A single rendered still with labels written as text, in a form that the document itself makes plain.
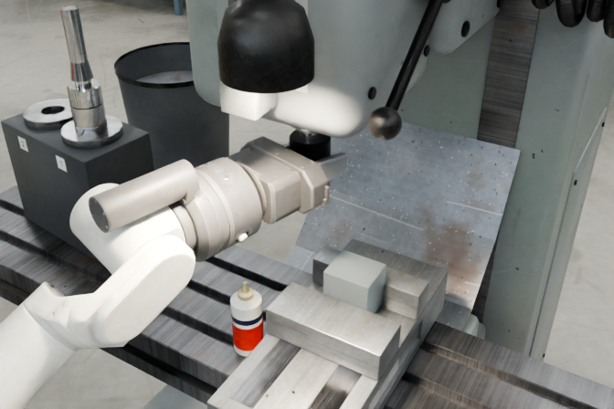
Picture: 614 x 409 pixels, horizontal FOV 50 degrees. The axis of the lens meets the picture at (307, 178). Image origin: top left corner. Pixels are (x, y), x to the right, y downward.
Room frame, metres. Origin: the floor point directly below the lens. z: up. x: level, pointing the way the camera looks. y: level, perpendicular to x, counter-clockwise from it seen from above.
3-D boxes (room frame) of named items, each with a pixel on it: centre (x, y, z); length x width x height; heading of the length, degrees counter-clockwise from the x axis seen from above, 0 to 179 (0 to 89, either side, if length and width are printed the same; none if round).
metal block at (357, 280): (0.62, -0.06, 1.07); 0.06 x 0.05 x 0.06; 60
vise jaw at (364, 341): (0.58, -0.03, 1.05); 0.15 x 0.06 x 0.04; 60
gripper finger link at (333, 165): (0.63, -0.02, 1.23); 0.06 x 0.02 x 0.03; 134
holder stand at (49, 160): (0.92, 0.36, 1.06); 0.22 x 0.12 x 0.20; 52
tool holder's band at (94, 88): (0.89, 0.32, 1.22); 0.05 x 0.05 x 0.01
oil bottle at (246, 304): (0.64, 0.08, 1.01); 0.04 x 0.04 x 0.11
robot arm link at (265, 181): (0.59, 0.06, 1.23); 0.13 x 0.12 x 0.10; 44
